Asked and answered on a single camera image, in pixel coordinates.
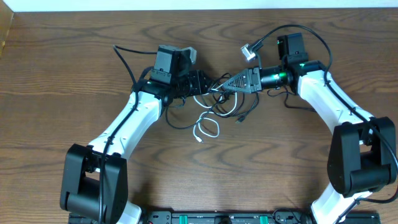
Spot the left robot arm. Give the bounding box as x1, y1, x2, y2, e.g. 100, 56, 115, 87
60, 45, 211, 223

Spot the white cable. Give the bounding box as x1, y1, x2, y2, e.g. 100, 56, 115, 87
192, 83, 239, 143

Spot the black left camera cable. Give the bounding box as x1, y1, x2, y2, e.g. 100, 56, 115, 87
98, 45, 158, 224

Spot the black camera cable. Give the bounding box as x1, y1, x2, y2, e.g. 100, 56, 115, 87
253, 24, 398, 224
98, 45, 158, 224

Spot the cardboard box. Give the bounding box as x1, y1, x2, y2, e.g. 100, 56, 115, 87
0, 0, 14, 55

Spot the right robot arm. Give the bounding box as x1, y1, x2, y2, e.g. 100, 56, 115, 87
223, 33, 397, 223

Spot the black right camera cable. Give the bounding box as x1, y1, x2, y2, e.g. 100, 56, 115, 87
253, 24, 398, 224

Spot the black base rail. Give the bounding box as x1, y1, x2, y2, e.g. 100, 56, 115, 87
68, 210, 381, 224

